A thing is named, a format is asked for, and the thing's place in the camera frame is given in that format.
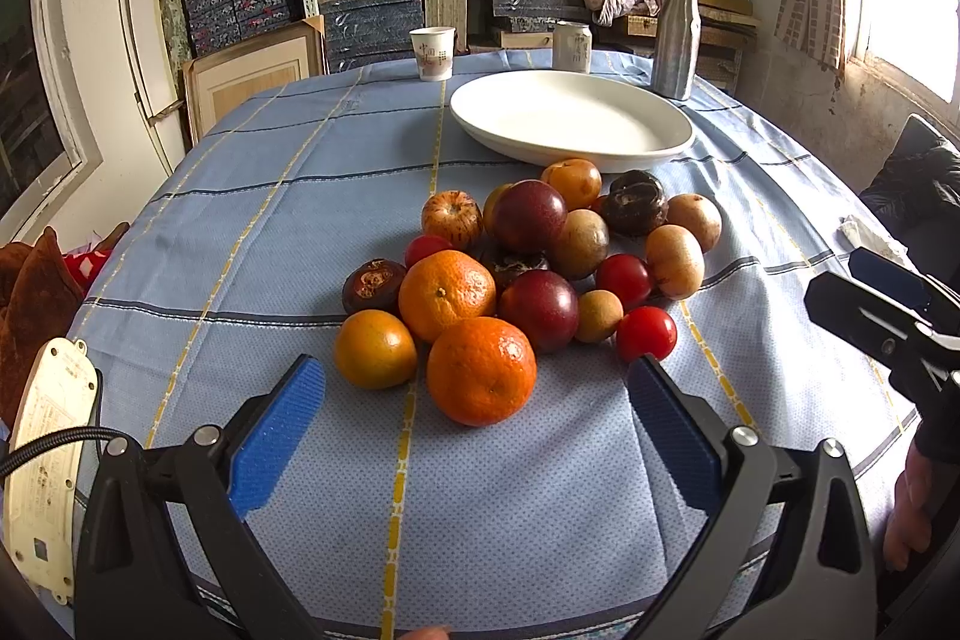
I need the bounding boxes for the black jacket on chair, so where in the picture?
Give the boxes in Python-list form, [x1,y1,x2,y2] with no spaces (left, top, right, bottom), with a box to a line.
[859,113,960,291]

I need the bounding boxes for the black cable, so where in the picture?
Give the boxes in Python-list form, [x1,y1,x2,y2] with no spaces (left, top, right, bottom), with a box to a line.
[0,425,134,481]

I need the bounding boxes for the dark brown mangosteen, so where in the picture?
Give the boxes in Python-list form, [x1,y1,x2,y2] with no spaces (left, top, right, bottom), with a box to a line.
[342,259,407,315]
[601,170,667,237]

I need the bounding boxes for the small orange tomato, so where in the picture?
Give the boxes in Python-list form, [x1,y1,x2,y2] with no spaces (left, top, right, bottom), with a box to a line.
[540,158,602,211]

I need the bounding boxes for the white beverage can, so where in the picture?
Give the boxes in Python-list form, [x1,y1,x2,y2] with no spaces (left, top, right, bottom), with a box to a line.
[551,21,592,73]

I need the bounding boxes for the person's right hand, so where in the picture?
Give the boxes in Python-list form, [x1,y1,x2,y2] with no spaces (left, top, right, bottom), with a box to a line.
[882,445,932,572]

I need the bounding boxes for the small tan longan fruit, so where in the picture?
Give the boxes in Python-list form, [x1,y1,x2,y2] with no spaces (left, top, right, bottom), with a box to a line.
[574,289,625,344]

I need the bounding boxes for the yellow-orange persimmon fruit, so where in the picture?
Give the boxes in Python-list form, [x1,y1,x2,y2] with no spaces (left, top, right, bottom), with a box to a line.
[334,310,418,390]

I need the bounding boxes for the red cherry tomato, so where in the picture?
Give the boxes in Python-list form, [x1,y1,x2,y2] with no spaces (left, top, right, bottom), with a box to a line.
[404,234,454,268]
[594,253,654,312]
[615,305,677,364]

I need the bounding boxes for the tan round pear large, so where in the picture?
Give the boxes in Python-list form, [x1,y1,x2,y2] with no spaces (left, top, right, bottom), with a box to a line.
[646,224,704,301]

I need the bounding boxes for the striped small apple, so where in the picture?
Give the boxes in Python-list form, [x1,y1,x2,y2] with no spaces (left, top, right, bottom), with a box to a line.
[421,190,483,250]

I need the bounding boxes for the silver metal bottle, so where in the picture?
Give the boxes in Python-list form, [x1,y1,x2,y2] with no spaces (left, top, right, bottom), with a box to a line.
[651,0,701,101]

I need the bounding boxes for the large orange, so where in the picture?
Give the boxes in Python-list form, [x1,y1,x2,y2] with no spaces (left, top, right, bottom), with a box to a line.
[398,250,496,342]
[427,317,537,427]

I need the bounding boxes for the white paper cup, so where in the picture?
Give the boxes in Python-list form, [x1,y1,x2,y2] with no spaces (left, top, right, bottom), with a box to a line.
[410,26,455,81]

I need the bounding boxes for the dark red plum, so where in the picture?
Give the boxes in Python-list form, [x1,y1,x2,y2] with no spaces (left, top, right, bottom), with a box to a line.
[491,181,568,253]
[498,269,579,353]

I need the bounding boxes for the wooden framed panel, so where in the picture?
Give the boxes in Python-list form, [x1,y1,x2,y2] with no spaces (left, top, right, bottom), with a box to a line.
[182,16,327,145]

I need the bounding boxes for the dark mangosteen hidden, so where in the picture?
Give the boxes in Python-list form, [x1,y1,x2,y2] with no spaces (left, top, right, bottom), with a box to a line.
[478,245,548,292]

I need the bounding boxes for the brown plush toy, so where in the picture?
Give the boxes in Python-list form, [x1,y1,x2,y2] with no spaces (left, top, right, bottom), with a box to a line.
[0,223,130,429]

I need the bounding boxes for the brown kiwi-like fruit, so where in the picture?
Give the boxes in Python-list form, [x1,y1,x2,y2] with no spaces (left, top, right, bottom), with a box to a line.
[548,208,610,281]

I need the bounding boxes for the crumpled white tissue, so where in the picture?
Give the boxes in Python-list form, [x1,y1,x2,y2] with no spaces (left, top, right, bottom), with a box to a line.
[839,216,910,266]

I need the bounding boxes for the large white oval plate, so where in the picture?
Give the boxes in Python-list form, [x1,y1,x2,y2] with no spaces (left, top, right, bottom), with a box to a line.
[449,70,695,174]

